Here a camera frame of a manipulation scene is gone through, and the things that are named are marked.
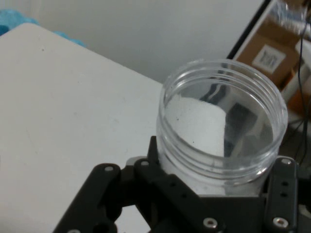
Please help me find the clear plastic wrap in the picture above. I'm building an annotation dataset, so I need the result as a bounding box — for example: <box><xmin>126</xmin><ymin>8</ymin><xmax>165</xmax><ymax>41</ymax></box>
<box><xmin>274</xmin><ymin>0</ymin><xmax>311</xmax><ymax>46</ymax></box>

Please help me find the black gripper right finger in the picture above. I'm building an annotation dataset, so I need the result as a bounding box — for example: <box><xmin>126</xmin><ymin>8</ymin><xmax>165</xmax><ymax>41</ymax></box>
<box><xmin>263</xmin><ymin>157</ymin><xmax>299</xmax><ymax>233</ymax></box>

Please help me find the cyan foam mat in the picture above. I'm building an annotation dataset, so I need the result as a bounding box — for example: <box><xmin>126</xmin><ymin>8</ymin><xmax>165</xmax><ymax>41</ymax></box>
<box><xmin>0</xmin><ymin>9</ymin><xmax>87</xmax><ymax>49</ymax></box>

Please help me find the clear plastic jar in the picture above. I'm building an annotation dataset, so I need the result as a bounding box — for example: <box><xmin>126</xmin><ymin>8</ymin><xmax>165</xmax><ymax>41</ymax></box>
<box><xmin>155</xmin><ymin>59</ymin><xmax>289</xmax><ymax>197</ymax></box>

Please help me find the orange object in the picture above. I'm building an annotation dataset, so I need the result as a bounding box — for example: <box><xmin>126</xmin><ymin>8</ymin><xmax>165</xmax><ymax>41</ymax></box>
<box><xmin>288</xmin><ymin>89</ymin><xmax>311</xmax><ymax>120</ymax></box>

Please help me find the black frame bar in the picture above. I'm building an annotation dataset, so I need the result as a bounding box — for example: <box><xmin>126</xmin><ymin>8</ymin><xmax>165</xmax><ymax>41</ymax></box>
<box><xmin>225</xmin><ymin>0</ymin><xmax>275</xmax><ymax>60</ymax></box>

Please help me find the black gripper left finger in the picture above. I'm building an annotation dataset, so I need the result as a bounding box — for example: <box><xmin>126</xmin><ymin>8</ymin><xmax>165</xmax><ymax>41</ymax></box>
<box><xmin>52</xmin><ymin>135</ymin><xmax>228</xmax><ymax>233</ymax></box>

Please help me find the brown cardboard box white label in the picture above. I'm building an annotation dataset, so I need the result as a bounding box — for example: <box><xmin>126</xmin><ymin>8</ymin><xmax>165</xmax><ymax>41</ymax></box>
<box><xmin>234</xmin><ymin>17</ymin><xmax>303</xmax><ymax>92</ymax></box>

